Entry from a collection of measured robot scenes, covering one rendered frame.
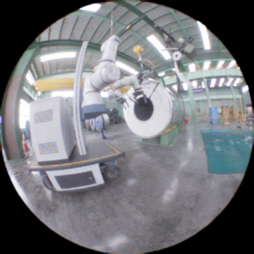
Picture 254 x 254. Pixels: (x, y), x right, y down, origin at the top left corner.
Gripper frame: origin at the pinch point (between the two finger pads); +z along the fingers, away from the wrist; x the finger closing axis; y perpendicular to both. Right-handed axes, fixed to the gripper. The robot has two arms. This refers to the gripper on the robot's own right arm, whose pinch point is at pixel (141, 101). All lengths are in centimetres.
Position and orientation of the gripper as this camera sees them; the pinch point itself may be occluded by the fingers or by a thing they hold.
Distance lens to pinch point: 97.5
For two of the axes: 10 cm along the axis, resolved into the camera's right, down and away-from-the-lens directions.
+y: -6.9, 5.2, -5.0
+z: 3.5, 8.5, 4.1
